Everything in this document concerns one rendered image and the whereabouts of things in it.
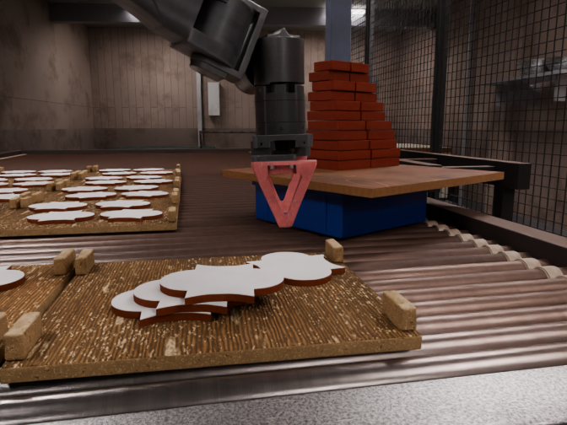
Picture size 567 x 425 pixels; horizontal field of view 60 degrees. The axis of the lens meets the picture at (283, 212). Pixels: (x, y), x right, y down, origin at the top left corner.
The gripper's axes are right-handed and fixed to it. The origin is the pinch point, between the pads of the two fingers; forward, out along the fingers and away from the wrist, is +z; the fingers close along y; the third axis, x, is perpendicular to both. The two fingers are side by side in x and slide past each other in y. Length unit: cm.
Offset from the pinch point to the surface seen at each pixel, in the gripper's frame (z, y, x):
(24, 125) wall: -28, -630, -329
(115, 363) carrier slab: 11.6, 13.5, -16.7
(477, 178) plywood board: 3, -53, 46
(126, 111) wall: -57, -945, -276
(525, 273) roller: 14.4, -17.4, 39.2
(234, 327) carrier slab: 11.4, 6.5, -5.9
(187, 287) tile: 8.2, 1.7, -11.5
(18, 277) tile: 9.3, -9.4, -36.6
